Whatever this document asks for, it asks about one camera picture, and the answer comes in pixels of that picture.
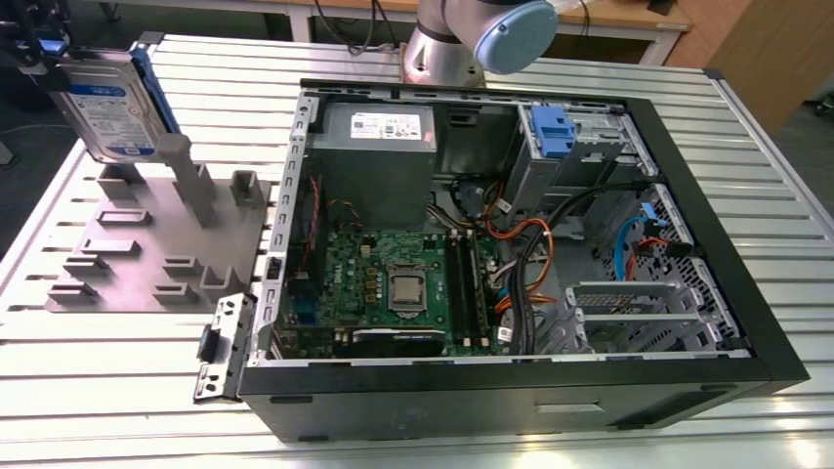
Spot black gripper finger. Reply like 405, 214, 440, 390
0, 14, 46, 78
42, 54, 72, 93

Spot hard disk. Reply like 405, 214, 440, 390
48, 41, 185, 165

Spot blue data wire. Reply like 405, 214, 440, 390
614, 200, 660, 283

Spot disk power wire black connector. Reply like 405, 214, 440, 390
635, 236, 694, 260

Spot grey parts rack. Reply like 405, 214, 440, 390
41, 135, 276, 317

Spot silver power supply unit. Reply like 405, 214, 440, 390
305, 102, 436, 234

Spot green motherboard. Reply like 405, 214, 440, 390
272, 228, 520, 361

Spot silver CPU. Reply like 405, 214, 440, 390
388, 276, 429, 305

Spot CPU socket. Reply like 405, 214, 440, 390
383, 262, 435, 322

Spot black graphics card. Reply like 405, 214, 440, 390
331, 325, 451, 361

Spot black RAM slot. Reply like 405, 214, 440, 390
444, 228, 475, 347
463, 228, 495, 347

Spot blue plastic bay latch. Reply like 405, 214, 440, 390
529, 104, 579, 160

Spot silver optical drive cage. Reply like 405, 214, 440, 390
505, 101, 655, 219

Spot black PC case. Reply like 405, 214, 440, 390
237, 76, 811, 444

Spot wooden cabinet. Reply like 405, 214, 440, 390
667, 0, 834, 136

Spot red black twisted wire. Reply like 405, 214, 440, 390
300, 173, 325, 280

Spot thin multicolour fan wire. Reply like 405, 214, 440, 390
327, 196, 364, 231

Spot silver slot retention bracket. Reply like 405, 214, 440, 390
193, 291, 257, 406

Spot multicolour power wire harness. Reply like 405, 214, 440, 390
425, 183, 563, 317

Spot thick black cable bundle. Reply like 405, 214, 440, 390
507, 180, 654, 355

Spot wooden desk white frame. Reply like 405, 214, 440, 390
285, 0, 695, 67

